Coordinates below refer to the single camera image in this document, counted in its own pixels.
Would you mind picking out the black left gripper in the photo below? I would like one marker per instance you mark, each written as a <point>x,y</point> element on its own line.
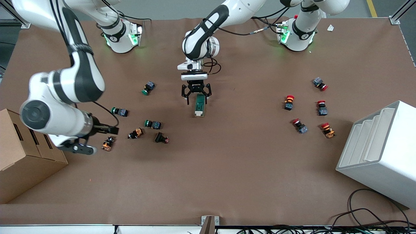
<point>196,85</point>

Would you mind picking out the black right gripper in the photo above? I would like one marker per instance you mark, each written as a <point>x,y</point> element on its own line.
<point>101,128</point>

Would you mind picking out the green load switch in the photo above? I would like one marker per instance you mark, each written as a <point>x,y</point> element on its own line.
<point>199,109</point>

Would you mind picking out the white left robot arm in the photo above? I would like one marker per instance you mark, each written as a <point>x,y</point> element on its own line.
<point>201,39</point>

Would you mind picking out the black push button orange block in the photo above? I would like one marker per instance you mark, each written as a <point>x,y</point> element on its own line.
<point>135,133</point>
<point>108,143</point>

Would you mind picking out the green push button blue block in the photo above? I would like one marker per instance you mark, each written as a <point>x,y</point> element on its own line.
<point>148,88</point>
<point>119,111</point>
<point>152,124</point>

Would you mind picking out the dark red push button black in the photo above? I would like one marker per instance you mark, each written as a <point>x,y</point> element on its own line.
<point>162,137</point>

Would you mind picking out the brown paper table cover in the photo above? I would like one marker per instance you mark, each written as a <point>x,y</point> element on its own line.
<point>227,162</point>

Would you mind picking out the red yellow emergency button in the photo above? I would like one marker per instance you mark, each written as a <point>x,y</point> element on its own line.
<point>289,102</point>

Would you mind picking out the brown cardboard box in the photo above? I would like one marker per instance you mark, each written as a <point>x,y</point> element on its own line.
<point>26,169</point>

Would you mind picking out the red push button blue block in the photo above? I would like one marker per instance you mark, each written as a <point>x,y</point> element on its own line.
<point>300,126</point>
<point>322,108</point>
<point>320,84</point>

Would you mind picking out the red push button orange block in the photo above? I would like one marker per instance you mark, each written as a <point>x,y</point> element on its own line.
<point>328,130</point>

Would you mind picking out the small white paper scrap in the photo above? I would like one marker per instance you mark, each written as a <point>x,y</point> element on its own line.
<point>330,27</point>

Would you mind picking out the white stepped plastic rack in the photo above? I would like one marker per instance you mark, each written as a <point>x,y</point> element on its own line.
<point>383,162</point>

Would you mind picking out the white table edge rail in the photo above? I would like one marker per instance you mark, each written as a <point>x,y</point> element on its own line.
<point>65,230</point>

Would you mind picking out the grey metal table bracket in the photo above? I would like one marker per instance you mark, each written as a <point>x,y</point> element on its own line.
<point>209,224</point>

